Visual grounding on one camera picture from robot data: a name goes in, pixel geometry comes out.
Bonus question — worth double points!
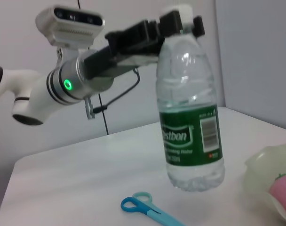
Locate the left gripper cable with connector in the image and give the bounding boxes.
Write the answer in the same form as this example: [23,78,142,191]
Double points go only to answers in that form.
[84,67,142,121]

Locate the pink toy peach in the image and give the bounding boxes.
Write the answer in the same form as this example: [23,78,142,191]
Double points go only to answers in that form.
[268,172,286,218]

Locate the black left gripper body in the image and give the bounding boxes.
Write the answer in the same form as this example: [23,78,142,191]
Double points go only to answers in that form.
[82,20,167,81]

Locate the blue scissors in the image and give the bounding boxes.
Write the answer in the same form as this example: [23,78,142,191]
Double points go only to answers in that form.
[120,191,189,226]

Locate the green glass fruit bowl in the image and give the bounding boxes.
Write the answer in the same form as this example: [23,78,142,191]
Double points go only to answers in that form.
[244,140,286,223]

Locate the clear water bottle green label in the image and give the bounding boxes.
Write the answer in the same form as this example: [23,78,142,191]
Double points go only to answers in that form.
[155,4,226,193]

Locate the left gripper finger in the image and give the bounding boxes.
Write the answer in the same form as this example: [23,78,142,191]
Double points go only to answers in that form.
[158,9,183,39]
[192,16,207,39]

